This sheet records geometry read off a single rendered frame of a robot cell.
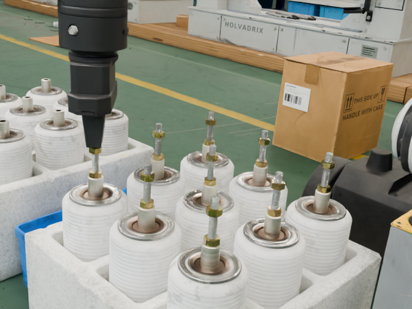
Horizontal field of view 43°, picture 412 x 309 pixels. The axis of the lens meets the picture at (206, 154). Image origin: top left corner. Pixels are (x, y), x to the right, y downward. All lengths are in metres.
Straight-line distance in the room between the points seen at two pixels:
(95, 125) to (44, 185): 0.32
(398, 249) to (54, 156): 0.67
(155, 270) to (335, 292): 0.25
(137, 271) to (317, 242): 0.26
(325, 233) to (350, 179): 0.34
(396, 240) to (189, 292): 0.25
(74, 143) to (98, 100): 0.40
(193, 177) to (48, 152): 0.32
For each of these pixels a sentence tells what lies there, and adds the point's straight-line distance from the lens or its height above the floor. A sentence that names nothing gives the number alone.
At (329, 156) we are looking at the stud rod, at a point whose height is 0.34.
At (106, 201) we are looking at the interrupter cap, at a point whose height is 0.25.
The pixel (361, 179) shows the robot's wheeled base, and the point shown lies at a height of 0.20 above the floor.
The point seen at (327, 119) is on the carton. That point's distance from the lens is 1.64.
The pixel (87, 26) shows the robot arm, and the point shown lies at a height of 0.50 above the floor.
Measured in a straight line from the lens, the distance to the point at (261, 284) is 0.69.
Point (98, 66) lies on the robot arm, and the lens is 0.67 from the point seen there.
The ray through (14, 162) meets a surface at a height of 0.22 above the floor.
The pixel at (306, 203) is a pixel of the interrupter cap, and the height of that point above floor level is 0.25.
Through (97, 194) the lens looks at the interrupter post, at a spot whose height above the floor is 0.26.
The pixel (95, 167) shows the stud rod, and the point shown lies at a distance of 0.76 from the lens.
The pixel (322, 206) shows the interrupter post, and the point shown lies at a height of 0.26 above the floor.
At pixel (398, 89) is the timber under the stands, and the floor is 0.06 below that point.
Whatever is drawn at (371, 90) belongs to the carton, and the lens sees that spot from 1.75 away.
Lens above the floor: 0.59
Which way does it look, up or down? 21 degrees down
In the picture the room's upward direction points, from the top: 4 degrees clockwise
